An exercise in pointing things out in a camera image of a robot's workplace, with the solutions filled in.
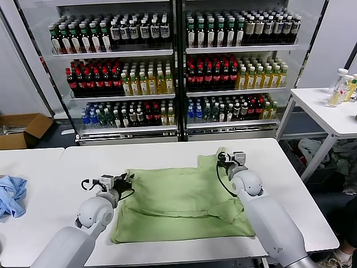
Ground clear bottle red mark label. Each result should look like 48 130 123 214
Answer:
325 68 349 108

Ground beige label dark bottle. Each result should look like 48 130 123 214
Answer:
244 16 255 45
254 16 264 45

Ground grey green clothes pile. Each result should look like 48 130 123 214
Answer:
331 138 357 195

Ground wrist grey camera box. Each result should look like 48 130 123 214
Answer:
99 175 115 193
233 152 248 168

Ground right wrist grey camera box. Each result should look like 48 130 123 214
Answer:
233 152 248 168

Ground yellow bottle green cap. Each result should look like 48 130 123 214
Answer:
345 78 357 103

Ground blue label dark bottle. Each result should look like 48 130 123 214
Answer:
110 20 121 45
150 18 161 44
291 15 302 44
160 18 170 44
273 16 283 44
129 20 140 44
120 20 131 45
139 19 151 44
282 16 292 44
263 16 274 44

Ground drinks display shelf unit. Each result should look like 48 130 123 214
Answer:
180 0 327 142
15 0 181 147

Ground crumpled light blue cloth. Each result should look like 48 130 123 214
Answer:
0 175 28 218

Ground person black trouser leg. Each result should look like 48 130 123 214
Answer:
339 195 357 249

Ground white sneaker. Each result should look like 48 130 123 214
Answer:
326 248 354 268

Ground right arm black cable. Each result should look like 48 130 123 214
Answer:
216 163 239 198

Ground white side table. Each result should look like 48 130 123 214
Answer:
274 87 357 183

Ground green cap dark tea bottle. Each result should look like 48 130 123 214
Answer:
69 23 82 54
196 18 206 48
79 23 92 54
225 18 235 47
60 24 73 55
99 21 112 52
89 22 102 53
186 18 196 48
215 18 226 47
49 25 64 55
235 18 245 47
206 18 216 48

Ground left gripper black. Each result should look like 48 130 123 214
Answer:
113 173 136 196

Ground open cardboard box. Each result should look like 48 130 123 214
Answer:
0 113 55 150

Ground clear bottle white cap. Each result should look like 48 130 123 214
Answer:
339 74 353 103

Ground grey metal rods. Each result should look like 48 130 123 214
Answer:
0 125 21 136

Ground left wrist looped camera cable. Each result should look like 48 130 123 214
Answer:
81 178 101 192

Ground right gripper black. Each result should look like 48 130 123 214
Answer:
216 152 235 173

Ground left wrist grey camera box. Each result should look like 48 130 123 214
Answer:
99 175 115 193

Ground yellow juice bottle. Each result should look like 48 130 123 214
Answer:
130 71 140 97
245 66 255 89
262 65 271 89
121 72 132 97
269 65 279 88
165 70 175 94
156 70 167 95
138 71 149 96
237 66 247 90
253 66 263 89
147 71 158 95
277 65 287 88

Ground crumpled white grey cloth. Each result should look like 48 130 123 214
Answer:
297 138 331 169

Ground light green polo shirt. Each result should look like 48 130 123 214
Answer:
109 147 257 245

